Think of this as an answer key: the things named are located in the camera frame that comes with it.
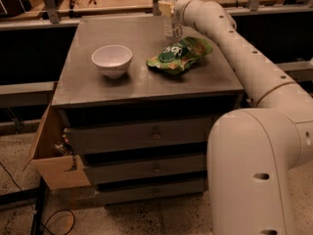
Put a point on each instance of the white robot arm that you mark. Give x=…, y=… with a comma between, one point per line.
x=250, y=151

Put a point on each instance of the green chip bag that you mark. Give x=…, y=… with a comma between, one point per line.
x=179, y=57

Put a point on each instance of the bottom grey drawer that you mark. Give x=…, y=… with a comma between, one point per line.
x=146, y=192

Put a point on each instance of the middle grey drawer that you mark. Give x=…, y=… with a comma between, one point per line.
x=145, y=168

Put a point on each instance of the white ceramic bowl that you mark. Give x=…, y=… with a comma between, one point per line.
x=112, y=61

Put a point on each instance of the grey drawer cabinet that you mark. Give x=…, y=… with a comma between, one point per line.
x=85, y=98

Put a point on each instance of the open cardboard box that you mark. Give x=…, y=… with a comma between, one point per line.
x=50, y=155

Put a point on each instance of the top grey drawer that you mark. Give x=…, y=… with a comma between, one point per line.
x=128, y=136

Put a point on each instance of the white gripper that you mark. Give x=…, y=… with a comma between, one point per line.
x=179, y=6

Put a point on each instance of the clear plastic water bottle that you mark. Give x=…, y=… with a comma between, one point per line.
x=172, y=27

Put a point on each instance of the grey drawer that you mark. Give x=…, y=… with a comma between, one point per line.
x=146, y=192
x=128, y=136
x=145, y=168

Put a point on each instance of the black metal stand leg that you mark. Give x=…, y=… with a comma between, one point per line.
x=40, y=194

